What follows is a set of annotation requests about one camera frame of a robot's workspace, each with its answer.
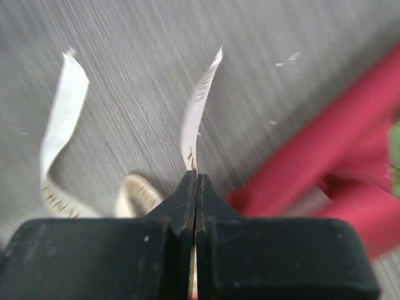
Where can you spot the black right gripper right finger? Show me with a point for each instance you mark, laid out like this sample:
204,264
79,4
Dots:
276,258

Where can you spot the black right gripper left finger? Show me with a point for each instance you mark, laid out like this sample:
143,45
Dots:
150,257

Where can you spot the cream printed ribbon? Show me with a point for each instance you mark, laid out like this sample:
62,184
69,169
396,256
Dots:
136,195

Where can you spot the dark red wrapping paper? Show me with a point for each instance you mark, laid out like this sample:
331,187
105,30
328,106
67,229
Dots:
345,153

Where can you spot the pale pink rose stem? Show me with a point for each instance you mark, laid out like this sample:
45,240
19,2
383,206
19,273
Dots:
394,158

